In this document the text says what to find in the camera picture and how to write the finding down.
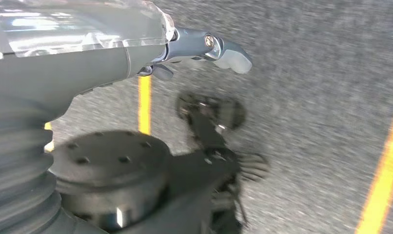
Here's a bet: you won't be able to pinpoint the yellow floor tape square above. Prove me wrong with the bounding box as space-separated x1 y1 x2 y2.
43 76 153 153

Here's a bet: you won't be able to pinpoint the orange floor tape line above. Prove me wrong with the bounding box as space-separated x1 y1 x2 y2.
354 101 393 234

